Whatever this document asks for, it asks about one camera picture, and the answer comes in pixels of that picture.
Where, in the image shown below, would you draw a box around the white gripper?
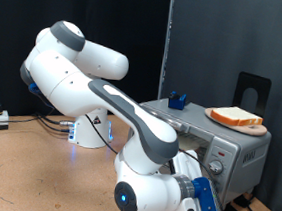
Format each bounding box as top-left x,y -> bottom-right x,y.
165,148 -> 225,211

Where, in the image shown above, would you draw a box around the silver oven temperature knob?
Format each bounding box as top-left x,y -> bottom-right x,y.
207,159 -> 224,177

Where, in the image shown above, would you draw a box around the silver toaster oven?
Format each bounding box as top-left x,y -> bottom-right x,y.
130,94 -> 275,211

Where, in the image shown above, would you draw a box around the small round wooden board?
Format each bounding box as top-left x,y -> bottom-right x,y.
202,106 -> 270,138

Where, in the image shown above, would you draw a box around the black metal bookend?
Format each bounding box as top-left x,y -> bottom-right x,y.
232,70 -> 273,119

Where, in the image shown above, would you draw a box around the vertical metal pole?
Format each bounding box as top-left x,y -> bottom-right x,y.
157,0 -> 176,101

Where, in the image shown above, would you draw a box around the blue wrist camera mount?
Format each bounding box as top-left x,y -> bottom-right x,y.
189,175 -> 221,211

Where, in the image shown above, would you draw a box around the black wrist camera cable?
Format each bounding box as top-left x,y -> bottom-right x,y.
74,113 -> 236,211

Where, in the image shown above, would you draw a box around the robot base cables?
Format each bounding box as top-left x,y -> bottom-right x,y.
31,110 -> 78,135

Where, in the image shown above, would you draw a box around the long black hanging cable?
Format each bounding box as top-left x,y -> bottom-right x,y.
0,112 -> 45,139

